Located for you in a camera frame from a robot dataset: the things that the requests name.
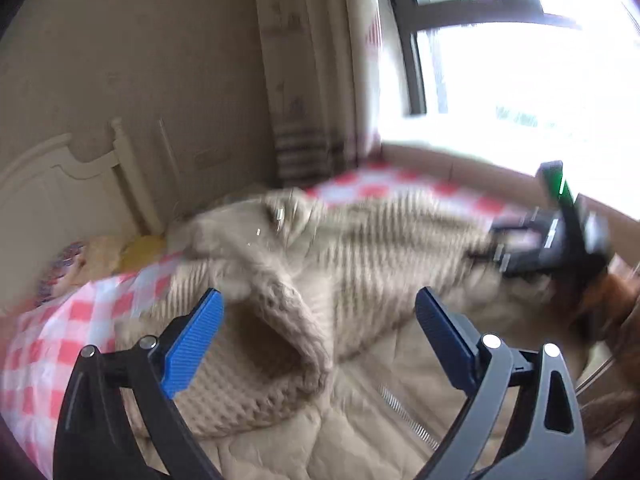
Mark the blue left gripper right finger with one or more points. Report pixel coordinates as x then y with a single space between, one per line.
455 341

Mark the finger of the green right gripper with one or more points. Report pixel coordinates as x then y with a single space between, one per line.
551 175

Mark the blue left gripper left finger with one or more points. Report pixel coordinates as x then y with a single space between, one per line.
192 336

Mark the beige quilted knit-sleeve jacket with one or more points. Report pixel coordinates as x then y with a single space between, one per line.
320 369

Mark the person's right hand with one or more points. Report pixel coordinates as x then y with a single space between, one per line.
611 302

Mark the dark framed window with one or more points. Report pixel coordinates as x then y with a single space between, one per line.
515 83

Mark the yellow pillow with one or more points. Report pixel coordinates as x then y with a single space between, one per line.
141 252

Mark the cream pillow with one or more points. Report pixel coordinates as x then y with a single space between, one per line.
102 256

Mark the colourful patterned pillow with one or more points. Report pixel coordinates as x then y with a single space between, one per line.
58 279

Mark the red white checkered bedsheet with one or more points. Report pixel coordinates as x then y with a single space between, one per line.
38 353

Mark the white wooden headboard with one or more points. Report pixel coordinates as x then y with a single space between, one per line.
50 199

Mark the patterned beige curtain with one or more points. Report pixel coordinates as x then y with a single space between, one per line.
321 70

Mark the wall socket panel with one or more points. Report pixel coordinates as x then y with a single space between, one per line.
209 159

